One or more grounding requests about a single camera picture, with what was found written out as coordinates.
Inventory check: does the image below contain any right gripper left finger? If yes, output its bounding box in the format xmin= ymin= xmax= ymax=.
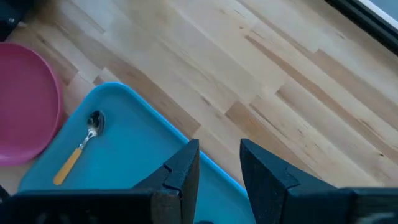
xmin=0 ymin=139 xmax=200 ymax=224

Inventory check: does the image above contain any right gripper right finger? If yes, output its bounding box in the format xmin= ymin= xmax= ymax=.
xmin=239 ymin=138 xmax=398 ymax=224

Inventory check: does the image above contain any metal spoon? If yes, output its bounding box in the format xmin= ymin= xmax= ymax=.
xmin=52 ymin=110 xmax=106 ymax=187

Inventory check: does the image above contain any pink round plate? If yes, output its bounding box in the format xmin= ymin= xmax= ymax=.
xmin=0 ymin=42 xmax=65 ymax=167

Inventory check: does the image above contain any blue plastic tray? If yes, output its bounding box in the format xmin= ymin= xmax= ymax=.
xmin=17 ymin=81 xmax=257 ymax=224

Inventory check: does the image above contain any black aluminium frame rail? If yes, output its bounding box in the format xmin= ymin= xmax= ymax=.
xmin=325 ymin=0 xmax=398 ymax=57

